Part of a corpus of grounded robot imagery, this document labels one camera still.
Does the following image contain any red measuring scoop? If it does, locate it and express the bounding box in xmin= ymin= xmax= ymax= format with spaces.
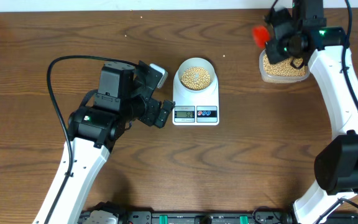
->
xmin=252 ymin=26 xmax=271 ymax=49

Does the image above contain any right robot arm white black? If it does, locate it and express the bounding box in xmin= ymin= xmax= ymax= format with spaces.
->
xmin=264 ymin=0 xmax=358 ymax=223

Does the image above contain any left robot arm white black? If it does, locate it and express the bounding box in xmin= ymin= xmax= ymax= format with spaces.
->
xmin=34 ymin=61 xmax=175 ymax=223

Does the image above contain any white digital kitchen scale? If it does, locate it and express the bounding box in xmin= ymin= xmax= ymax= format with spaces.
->
xmin=172 ymin=70 xmax=219 ymax=126

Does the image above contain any grey bowl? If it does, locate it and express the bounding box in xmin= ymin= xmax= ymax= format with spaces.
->
xmin=178 ymin=57 xmax=217 ymax=91

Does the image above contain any clear plastic container of beans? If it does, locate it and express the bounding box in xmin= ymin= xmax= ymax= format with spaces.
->
xmin=259 ymin=50 xmax=310 ymax=84

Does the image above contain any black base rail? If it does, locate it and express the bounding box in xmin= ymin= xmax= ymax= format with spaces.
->
xmin=78 ymin=201 xmax=358 ymax=224

